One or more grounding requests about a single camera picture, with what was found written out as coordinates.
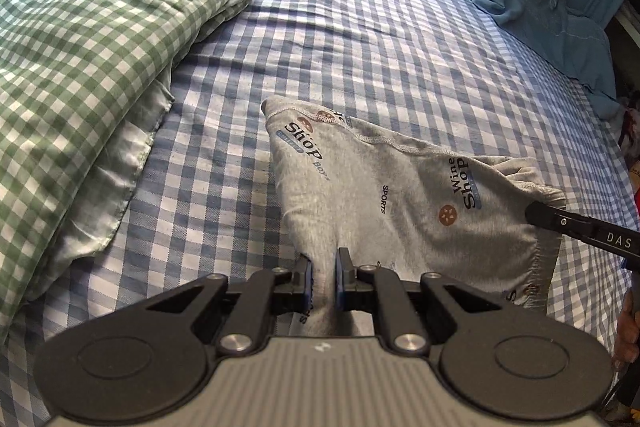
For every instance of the blue crumpled garment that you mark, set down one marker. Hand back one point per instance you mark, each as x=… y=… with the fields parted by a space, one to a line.
x=540 y=12

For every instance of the green checked duvet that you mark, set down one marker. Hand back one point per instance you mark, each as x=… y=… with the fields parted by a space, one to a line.
x=90 y=32

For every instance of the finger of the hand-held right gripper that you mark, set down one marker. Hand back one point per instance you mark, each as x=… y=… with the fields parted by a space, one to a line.
x=555 y=219

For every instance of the dark patterned cloth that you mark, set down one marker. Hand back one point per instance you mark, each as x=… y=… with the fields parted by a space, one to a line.
x=631 y=127

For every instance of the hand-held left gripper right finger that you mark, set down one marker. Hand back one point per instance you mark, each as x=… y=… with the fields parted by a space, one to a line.
x=341 y=283

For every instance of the blue checked bed sheet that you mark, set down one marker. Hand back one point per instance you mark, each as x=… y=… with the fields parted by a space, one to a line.
x=360 y=37

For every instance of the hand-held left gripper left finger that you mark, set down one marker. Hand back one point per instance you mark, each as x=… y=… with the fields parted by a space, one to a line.
x=308 y=288

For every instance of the grey printed pants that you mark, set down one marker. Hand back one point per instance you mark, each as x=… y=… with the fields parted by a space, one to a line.
x=400 y=187

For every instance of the person's right hand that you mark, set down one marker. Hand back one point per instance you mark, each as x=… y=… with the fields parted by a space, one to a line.
x=626 y=332

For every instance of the yellow object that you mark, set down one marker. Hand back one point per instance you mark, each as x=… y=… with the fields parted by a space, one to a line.
x=635 y=174

